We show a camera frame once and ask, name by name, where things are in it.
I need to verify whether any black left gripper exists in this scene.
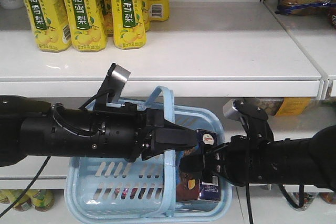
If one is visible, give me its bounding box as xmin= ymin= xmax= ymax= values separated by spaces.
xmin=89 ymin=102 xmax=197 ymax=162

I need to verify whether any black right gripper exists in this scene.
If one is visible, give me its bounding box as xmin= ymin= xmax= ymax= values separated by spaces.
xmin=179 ymin=135 xmax=272 ymax=186

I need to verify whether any light blue plastic basket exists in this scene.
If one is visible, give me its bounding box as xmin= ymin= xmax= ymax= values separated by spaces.
xmin=64 ymin=85 xmax=233 ymax=221

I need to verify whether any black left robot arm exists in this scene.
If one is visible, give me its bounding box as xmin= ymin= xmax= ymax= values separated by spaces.
xmin=1 ymin=95 xmax=197 ymax=166

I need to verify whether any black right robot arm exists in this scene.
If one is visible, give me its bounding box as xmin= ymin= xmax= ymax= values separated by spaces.
xmin=179 ymin=126 xmax=335 ymax=191

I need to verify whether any yellow biscuit pack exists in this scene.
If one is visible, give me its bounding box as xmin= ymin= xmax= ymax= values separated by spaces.
xmin=243 ymin=97 xmax=311 ymax=116

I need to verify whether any white supermarket shelf unit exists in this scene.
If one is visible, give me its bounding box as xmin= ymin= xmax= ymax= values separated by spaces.
xmin=0 ymin=0 xmax=336 ymax=224

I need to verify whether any yellow pear drink bottle left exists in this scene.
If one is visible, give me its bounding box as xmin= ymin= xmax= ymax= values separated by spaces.
xmin=23 ymin=0 xmax=71 ymax=52

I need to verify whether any yellow pear drink bottle right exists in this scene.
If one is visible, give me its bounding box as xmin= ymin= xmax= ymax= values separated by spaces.
xmin=111 ymin=0 xmax=146 ymax=50

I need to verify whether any yellow pear drink bottle middle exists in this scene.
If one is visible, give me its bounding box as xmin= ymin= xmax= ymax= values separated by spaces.
xmin=64 ymin=0 xmax=108 ymax=52

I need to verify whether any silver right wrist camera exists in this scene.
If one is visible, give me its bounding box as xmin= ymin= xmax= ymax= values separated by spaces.
xmin=222 ymin=99 xmax=269 ymax=122

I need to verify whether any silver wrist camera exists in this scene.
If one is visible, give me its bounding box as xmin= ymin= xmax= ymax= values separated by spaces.
xmin=106 ymin=63 xmax=131 ymax=103
xmin=222 ymin=99 xmax=269 ymax=122

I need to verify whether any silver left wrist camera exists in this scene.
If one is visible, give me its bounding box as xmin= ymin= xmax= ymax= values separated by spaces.
xmin=106 ymin=63 xmax=131 ymax=103

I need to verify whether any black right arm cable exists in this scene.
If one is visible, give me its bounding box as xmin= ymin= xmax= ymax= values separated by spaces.
xmin=240 ymin=116 xmax=307 ymax=224

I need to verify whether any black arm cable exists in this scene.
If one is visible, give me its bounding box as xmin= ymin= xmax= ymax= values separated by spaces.
xmin=240 ymin=116 xmax=307 ymax=224
xmin=0 ymin=155 xmax=52 ymax=218

